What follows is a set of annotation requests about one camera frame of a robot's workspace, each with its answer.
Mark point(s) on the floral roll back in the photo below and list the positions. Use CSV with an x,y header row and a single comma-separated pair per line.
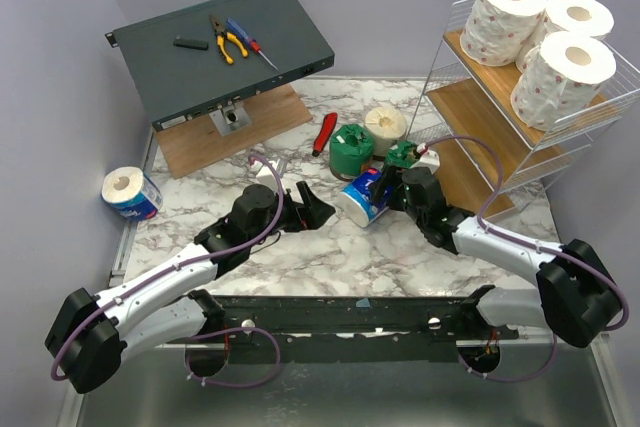
x,y
564,74

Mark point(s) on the green wrapped roll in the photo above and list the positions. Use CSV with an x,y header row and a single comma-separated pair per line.
x,y
403,155
351,150

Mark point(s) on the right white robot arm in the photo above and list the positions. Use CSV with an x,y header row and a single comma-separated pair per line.
x,y
571,292

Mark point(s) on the floral roll front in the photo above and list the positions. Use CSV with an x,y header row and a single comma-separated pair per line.
x,y
588,17

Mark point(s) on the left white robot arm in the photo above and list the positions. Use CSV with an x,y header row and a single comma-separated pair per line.
x,y
87,339

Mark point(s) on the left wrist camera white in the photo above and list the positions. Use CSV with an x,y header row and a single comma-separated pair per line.
x,y
269,175

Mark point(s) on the bottom wooden shelf board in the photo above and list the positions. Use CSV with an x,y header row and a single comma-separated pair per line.
x,y
467,173

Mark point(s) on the green wrapped roll left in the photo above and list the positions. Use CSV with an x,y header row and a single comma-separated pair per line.
x,y
351,150

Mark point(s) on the wooden shelf board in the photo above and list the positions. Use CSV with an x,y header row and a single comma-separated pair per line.
x,y
468,111
467,173
498,82

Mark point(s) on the middle wooden shelf board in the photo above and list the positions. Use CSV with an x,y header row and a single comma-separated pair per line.
x,y
468,111

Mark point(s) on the blue wrapped roll far left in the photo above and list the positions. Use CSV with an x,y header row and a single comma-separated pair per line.
x,y
130,192

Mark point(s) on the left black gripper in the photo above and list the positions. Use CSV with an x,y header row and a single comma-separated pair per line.
x,y
311,216

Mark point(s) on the red utility knife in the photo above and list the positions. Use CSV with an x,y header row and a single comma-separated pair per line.
x,y
327,128

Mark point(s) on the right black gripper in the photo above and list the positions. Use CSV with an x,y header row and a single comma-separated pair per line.
x,y
391,182

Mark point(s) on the green wrapped roll right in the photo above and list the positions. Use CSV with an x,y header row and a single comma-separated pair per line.
x,y
403,155

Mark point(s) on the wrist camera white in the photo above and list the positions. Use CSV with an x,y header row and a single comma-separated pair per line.
x,y
426,158
269,175

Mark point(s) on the black bit holder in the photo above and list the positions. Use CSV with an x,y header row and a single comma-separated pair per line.
x,y
193,44

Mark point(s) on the dark grey rack chassis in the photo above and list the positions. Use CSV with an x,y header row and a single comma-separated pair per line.
x,y
209,56

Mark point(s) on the yellow handled pliers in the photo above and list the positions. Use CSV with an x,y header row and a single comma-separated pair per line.
x,y
223,35

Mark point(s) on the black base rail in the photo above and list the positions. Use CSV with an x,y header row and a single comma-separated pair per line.
x,y
260,329

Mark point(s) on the blue Tempo tissue roll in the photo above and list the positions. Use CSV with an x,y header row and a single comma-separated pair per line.
x,y
357,202

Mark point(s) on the cream wrapped roll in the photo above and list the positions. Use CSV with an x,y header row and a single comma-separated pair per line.
x,y
388,126

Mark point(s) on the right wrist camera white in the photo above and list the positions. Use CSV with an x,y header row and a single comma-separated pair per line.
x,y
426,158

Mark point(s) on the blue red screwdriver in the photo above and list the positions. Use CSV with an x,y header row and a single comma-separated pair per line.
x,y
248,40

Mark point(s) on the wooden board under chassis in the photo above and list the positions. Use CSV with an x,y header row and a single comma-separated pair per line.
x,y
198,143

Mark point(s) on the white wire shelf rack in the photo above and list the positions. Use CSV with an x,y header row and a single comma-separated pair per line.
x,y
621,91

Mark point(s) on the top wooden shelf board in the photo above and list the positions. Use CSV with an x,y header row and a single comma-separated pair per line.
x,y
498,82

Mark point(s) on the floral roll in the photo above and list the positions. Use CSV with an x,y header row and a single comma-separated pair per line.
x,y
588,17
496,30
564,74

